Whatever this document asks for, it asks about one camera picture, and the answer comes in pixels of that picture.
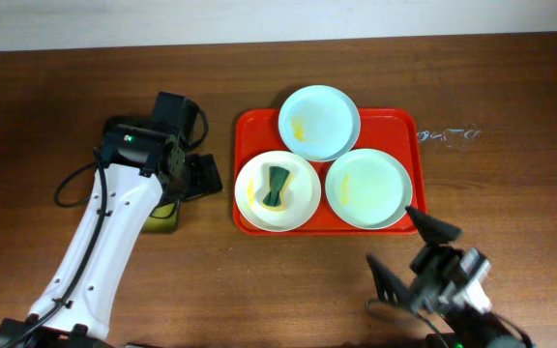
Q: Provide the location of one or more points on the green and yellow sponge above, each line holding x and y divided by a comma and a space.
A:
278, 179

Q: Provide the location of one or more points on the white plate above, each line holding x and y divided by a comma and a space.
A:
301, 195

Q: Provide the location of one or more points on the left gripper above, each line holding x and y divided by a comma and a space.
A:
202, 175

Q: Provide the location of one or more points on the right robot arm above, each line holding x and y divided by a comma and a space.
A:
464, 328

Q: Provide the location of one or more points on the light green plate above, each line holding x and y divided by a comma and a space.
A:
368, 189

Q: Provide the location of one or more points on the black tray with yellow liquid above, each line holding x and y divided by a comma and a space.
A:
162, 222

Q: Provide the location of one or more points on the red plastic tray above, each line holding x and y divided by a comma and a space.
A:
389, 130

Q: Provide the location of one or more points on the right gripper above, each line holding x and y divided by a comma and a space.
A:
422, 267

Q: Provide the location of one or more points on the light blue plate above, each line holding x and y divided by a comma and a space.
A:
319, 123

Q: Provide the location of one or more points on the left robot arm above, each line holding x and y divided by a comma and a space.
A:
75, 308

